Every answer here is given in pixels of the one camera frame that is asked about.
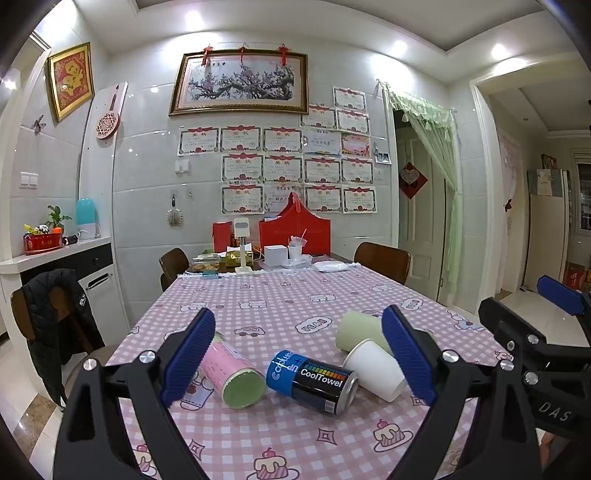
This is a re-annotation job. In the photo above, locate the white refrigerator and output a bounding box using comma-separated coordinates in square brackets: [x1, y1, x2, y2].
[523, 169, 572, 291]

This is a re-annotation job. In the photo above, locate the gold red framed calligraphy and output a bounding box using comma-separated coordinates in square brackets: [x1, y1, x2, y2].
[45, 42, 95, 123]

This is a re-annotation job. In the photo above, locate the red diamond door decoration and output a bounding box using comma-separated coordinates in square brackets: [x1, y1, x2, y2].
[399, 162, 428, 200]

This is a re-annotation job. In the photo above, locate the framed plum blossom painting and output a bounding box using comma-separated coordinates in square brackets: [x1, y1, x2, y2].
[169, 46, 310, 116]

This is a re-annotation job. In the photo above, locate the white panel door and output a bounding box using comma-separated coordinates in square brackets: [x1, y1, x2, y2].
[396, 127, 446, 300]

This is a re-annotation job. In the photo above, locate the light blue humidifier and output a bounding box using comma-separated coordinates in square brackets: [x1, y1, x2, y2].
[76, 198, 100, 240]

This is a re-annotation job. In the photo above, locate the black jacket on chair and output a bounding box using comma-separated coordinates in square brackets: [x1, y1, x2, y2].
[22, 268, 105, 407]

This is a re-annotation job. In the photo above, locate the white cabinet counter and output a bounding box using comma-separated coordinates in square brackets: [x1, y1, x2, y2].
[0, 235, 131, 351]

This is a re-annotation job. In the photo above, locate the pale green cup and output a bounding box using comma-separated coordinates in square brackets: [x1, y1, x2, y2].
[335, 310, 393, 355]

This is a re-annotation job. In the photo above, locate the round pink wall ornament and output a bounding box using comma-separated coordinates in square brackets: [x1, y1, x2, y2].
[95, 93, 120, 140]

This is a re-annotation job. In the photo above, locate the white plastic bag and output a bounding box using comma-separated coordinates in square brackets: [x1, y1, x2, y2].
[312, 260, 351, 273]

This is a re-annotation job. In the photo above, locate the brown chair right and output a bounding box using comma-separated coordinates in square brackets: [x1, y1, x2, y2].
[353, 242, 411, 284]

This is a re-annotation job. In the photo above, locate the brown chair left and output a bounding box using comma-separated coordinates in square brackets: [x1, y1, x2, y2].
[159, 248, 189, 291]

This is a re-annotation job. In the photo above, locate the brown chair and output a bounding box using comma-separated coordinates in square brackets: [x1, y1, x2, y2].
[353, 242, 411, 284]
[159, 248, 189, 291]

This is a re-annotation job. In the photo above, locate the green door curtain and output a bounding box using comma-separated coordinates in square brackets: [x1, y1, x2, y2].
[382, 83, 463, 293]

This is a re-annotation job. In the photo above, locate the plastic drink cup with straw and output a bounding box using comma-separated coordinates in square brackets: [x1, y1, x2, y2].
[288, 230, 307, 260]

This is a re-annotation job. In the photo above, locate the blue black CoolTowel can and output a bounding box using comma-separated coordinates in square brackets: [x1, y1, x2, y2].
[266, 350, 359, 416]

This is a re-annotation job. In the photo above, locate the red potted plant box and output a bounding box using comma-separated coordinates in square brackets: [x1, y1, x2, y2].
[23, 205, 71, 255]

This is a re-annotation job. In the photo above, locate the pink green clear cup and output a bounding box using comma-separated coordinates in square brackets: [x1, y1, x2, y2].
[199, 332, 266, 409]

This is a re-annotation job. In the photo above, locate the red gift box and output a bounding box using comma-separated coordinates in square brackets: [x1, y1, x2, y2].
[259, 192, 332, 256]

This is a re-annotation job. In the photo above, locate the white paper cup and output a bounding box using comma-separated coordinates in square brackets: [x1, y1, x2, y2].
[342, 339, 407, 403]

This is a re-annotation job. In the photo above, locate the white square box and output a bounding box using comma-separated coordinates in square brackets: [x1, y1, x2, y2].
[263, 245, 288, 268]

